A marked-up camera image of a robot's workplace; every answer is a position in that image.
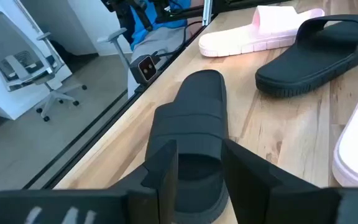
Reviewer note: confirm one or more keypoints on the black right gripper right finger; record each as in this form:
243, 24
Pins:
259, 199

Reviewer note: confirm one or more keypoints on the white mesh office chair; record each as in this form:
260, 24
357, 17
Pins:
17, 65

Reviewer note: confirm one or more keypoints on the grey office chair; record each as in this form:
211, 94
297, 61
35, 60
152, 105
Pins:
117, 46

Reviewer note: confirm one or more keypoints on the black slide sandal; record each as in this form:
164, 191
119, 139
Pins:
306, 62
194, 118

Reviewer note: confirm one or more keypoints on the small black camera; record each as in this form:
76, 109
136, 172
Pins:
145, 70

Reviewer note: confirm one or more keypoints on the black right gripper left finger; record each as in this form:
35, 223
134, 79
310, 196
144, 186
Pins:
154, 199

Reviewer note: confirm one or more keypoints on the person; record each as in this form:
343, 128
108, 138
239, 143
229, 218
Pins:
163, 40

